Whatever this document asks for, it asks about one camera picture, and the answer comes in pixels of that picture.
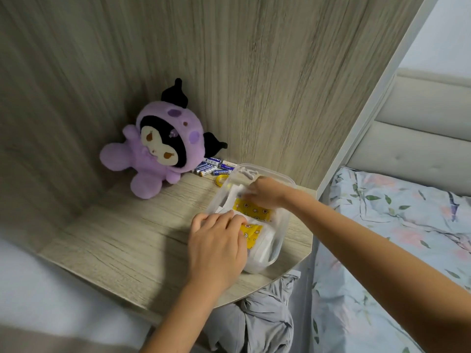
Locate person's left hand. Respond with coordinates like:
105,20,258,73
187,210,249,291

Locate wooden shelf unit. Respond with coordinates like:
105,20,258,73
0,0,427,324

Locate gray crumpled clothes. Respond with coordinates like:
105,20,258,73
200,270,301,353

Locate purple plush toy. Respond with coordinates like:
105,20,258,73
99,78,228,200

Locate floral bed sheet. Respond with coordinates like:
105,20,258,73
311,166,471,353

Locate person's right hand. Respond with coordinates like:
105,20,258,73
242,176,295,210

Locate clear plastic container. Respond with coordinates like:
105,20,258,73
204,163,297,275

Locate beige padded headboard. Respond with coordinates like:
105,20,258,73
345,68,471,197

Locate person's right forearm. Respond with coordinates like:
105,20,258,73
283,189,471,353

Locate bundle of blue white batteries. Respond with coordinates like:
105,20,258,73
194,156,238,177

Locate person's left forearm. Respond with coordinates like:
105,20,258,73
139,281,221,353

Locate packets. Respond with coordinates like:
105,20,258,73
232,196,275,223
239,222,264,251

